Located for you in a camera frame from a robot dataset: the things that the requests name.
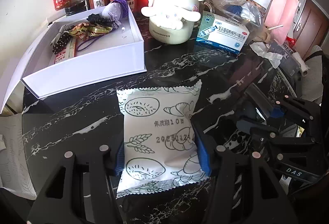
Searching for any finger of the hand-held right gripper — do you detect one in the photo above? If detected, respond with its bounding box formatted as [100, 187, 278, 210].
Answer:
[269, 95, 316, 122]
[235, 115, 316, 156]

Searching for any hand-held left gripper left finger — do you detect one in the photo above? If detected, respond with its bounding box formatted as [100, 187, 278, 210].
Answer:
[27, 141, 125, 224]

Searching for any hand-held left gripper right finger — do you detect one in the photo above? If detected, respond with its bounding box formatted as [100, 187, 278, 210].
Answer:
[192, 121, 295, 224]

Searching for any white bread snack packet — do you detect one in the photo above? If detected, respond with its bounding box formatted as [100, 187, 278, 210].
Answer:
[116, 79, 211, 199]

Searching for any white gift box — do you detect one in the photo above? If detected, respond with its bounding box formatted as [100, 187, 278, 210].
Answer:
[0, 7, 147, 114]

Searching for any red snack packet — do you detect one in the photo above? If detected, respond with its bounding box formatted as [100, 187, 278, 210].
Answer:
[54, 40, 78, 65]

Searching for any brown cereal packet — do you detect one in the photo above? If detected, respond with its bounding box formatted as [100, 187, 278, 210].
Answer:
[64, 22, 114, 39]

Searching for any black ruffled hair tie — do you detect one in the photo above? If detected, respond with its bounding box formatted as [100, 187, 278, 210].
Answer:
[87, 14, 116, 27]

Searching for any purple tasselled sachet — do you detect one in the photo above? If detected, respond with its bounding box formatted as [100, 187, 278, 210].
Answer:
[76, 0, 129, 53]

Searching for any white plastic roll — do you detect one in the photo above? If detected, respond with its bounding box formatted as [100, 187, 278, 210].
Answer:
[293, 53, 309, 77]

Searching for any dark blue box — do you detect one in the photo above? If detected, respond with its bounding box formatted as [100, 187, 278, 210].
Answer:
[279, 44, 304, 75]

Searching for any crumpled white tissue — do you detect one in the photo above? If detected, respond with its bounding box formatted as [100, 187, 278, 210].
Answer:
[250, 42, 283, 69]

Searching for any small wooden figure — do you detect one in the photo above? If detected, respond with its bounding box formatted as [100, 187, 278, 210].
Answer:
[258, 29, 271, 43]

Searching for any blue white medicine box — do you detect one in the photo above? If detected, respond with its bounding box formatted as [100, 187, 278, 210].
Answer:
[195, 11, 250, 55]

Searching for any brown wooden door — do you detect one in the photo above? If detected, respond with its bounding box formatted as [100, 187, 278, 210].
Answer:
[293, 0, 324, 47]

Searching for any pink paper bag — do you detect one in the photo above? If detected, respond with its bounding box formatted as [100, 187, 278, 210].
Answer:
[265, 0, 301, 43]

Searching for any clear plastic bag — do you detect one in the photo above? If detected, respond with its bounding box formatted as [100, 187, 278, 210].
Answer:
[211, 0, 265, 42]

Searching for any white cartoon dog mug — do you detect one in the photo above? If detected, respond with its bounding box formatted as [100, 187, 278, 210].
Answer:
[141, 0, 215, 45]

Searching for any dark green jar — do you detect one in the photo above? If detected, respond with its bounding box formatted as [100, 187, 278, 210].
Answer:
[64, 0, 86, 17]

